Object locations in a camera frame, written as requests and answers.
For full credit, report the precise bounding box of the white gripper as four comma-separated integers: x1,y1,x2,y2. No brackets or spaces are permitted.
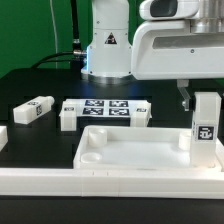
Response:
131,20,224,111

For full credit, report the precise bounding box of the white desk top tray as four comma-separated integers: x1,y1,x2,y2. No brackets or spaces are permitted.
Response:
73,126,222,172

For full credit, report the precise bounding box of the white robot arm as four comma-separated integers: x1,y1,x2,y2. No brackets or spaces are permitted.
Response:
81,0,224,89

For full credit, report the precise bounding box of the white front fence bar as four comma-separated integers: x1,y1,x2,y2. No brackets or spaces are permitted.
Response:
0,168,224,199

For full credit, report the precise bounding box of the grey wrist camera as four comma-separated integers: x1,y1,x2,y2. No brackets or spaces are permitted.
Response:
139,0,199,21

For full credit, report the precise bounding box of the white marker base plate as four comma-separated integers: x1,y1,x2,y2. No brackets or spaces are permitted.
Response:
60,99,152,119

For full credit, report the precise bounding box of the black cable with connector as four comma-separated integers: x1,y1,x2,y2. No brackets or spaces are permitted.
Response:
31,0,88,70

